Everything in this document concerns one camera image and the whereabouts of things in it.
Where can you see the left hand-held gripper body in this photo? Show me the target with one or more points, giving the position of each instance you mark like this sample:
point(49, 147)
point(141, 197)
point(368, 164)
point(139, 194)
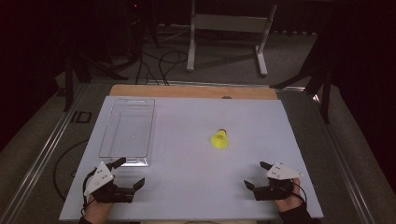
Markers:
point(106, 192)

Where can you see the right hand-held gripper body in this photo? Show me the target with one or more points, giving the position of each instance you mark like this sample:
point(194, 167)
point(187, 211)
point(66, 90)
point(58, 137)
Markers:
point(274, 192)

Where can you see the clear plastic tray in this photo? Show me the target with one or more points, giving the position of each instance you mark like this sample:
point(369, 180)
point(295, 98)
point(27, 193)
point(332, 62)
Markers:
point(129, 130)

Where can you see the yellow shuttlecock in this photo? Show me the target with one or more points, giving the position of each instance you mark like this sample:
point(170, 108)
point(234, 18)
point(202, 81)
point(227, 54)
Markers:
point(219, 140)

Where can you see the person's left hand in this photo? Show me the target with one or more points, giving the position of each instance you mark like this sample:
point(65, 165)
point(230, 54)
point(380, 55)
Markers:
point(97, 211)

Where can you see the black stand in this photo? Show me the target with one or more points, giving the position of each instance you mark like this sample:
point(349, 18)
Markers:
point(69, 84)
point(325, 93)

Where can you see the metal floor rail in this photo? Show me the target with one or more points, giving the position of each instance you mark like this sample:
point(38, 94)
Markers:
point(46, 149)
point(342, 161)

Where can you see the white metal stand frame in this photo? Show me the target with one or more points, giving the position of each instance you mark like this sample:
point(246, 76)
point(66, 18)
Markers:
point(230, 23)

